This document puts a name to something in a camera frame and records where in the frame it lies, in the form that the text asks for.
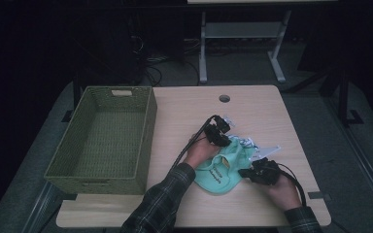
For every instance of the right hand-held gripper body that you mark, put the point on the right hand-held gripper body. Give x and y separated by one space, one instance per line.
267 173

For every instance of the green woven basket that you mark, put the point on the green woven basket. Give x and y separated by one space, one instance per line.
110 136

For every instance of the teal garment with striped trim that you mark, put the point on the teal garment with striped trim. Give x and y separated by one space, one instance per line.
221 176

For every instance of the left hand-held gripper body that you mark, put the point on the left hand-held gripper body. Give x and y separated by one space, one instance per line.
217 132

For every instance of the person's right hand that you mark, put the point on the person's right hand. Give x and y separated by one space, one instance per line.
283 194

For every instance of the person's left hand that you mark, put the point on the person's left hand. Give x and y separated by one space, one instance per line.
200 152

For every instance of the grey tape strip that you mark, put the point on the grey tape strip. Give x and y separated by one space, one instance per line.
319 195

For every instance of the grey metal stand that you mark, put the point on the grey metal stand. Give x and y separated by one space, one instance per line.
243 29

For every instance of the metal floor rail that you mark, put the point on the metal floor rail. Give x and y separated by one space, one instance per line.
40 207
359 155

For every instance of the black frame post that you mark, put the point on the black frame post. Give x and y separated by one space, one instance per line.
344 97
76 92

